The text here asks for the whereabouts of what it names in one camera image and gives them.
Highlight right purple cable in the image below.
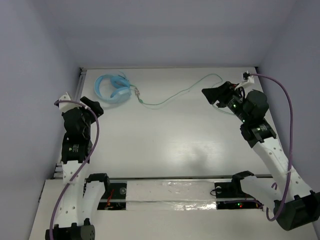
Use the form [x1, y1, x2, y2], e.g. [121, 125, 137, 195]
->
[247, 72, 294, 222]

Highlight light blue headphones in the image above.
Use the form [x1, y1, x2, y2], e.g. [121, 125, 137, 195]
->
[93, 71, 132, 104]

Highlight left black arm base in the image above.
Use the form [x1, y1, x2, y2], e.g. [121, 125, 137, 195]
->
[97, 182, 127, 211]

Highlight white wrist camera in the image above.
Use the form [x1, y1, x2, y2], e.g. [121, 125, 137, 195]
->
[54, 92, 76, 113]
[234, 71, 255, 90]

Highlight thin green headphone cable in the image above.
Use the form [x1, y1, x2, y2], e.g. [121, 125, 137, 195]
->
[133, 73, 238, 117]

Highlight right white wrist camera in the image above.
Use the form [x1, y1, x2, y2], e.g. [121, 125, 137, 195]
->
[234, 71, 255, 90]

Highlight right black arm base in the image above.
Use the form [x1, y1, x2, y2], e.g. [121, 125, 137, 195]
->
[210, 182, 263, 210]

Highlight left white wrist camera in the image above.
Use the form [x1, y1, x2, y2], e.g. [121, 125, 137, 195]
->
[54, 92, 76, 113]

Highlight silver tape strip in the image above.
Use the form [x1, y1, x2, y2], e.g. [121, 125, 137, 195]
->
[125, 179, 217, 211]

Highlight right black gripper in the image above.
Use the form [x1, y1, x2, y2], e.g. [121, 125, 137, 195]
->
[201, 81, 251, 124]

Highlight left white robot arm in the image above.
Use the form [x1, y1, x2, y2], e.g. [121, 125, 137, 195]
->
[45, 93, 111, 240]

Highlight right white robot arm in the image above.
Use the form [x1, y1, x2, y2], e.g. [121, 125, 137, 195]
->
[201, 81, 320, 231]

